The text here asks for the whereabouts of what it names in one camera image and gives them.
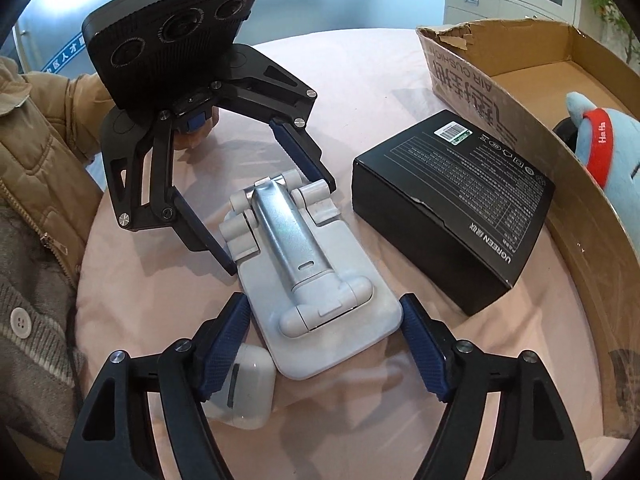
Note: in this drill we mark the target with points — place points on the pink tablecloth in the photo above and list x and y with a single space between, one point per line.
375 70

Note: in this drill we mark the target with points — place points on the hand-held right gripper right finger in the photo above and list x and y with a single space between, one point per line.
422 350

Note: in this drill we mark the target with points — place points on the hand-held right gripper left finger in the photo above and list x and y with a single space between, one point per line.
220 345

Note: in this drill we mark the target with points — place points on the white folding phone stand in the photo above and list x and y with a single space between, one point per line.
320 320

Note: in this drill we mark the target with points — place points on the black product box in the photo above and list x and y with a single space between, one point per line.
450 210

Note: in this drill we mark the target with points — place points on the blue plush toy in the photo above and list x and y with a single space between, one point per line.
615 160

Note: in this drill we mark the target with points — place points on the person's left forearm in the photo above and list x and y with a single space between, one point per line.
45 110

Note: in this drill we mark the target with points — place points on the person's left hand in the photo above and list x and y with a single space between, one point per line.
192 137

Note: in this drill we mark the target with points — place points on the brown cardboard box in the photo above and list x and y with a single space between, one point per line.
575 240

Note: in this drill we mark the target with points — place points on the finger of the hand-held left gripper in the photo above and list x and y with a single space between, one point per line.
300 150
205 240

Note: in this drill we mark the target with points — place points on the white earbuds case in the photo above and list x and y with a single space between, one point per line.
250 395

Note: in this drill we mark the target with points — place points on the grey knit cardigan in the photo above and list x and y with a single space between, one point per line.
35 310

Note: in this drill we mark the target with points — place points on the small leafy plant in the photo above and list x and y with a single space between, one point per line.
607 15

